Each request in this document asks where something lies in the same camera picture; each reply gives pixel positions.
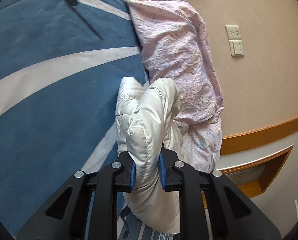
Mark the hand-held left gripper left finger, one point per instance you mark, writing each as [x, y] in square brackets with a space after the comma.
[132, 177]

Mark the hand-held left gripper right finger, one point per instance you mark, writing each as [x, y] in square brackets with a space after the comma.
[162, 175]

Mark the white puffer jacket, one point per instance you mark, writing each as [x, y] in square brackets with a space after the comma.
[144, 135]

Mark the wooden framed cabinet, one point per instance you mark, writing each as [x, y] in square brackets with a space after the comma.
[249, 188]

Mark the blue white striped bed sheet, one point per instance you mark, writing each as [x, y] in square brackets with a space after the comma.
[51, 92]

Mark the pink floral duvet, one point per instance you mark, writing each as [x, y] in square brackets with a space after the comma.
[176, 55]

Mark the wooden wall post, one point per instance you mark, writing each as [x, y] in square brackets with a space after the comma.
[264, 135]

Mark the white light switch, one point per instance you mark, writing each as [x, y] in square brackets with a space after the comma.
[237, 48]

